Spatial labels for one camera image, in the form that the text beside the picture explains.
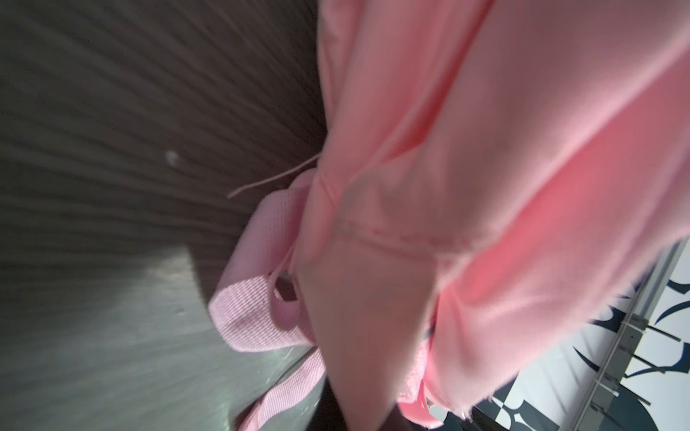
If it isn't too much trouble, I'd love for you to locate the pink student backpack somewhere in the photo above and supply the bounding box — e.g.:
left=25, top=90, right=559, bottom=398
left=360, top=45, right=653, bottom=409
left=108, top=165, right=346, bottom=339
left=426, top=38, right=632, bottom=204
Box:
left=208, top=1, right=689, bottom=430

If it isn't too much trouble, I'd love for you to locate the black wall hook rail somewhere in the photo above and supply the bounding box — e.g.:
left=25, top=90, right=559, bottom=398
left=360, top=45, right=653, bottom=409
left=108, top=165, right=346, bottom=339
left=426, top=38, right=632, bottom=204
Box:
left=570, top=311, right=686, bottom=431

